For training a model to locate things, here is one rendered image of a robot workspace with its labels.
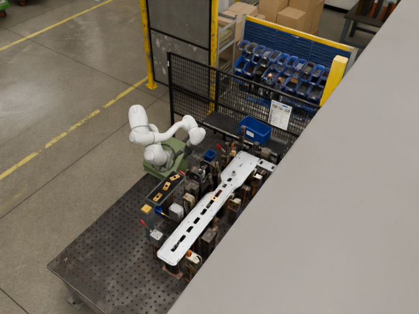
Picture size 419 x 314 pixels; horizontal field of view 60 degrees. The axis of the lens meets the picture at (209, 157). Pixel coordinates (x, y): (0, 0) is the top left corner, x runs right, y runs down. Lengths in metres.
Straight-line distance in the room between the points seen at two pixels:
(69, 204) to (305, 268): 4.48
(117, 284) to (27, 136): 3.15
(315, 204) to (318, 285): 0.05
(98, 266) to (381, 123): 3.07
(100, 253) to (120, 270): 0.25
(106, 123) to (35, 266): 2.31
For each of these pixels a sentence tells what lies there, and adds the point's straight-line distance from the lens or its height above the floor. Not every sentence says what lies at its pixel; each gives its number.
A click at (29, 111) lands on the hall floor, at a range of 6.16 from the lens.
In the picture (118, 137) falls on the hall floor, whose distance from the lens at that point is 5.29.
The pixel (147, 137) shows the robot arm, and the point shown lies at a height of 1.57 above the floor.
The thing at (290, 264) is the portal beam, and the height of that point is 3.33.
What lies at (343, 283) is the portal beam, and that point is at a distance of 0.19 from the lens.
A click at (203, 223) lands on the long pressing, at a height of 1.00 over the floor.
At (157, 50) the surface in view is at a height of 0.73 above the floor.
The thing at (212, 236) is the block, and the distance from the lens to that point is 2.91.
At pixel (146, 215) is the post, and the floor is 1.12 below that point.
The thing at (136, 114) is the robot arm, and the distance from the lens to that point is 2.90.
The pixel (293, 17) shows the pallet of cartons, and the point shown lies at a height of 0.75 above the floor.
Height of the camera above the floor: 3.49
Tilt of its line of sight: 45 degrees down
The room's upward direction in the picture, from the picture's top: 2 degrees clockwise
